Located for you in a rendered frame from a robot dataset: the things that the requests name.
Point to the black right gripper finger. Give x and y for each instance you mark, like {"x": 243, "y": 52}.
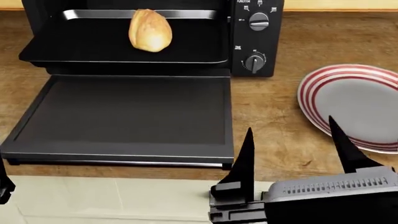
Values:
{"x": 346, "y": 151}
{"x": 247, "y": 168}

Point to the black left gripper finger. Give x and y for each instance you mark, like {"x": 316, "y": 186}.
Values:
{"x": 3, "y": 186}

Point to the red striped white plate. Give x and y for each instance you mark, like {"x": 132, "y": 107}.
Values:
{"x": 357, "y": 102}

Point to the black baking tray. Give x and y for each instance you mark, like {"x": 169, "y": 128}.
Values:
{"x": 77, "y": 44}

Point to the golden bread roll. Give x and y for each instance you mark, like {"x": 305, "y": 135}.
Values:
{"x": 150, "y": 31}

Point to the black timer knob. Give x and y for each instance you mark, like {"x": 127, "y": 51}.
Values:
{"x": 255, "y": 63}

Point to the cream cabinet front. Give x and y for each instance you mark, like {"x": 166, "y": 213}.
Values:
{"x": 109, "y": 200}

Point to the black glass oven door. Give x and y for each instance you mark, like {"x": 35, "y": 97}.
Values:
{"x": 130, "y": 112}

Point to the black toaster oven body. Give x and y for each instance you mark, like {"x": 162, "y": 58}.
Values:
{"x": 240, "y": 37}

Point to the black function knob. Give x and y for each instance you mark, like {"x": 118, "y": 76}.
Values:
{"x": 258, "y": 21}

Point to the silver oven rack bar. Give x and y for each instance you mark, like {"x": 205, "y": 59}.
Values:
{"x": 93, "y": 14}

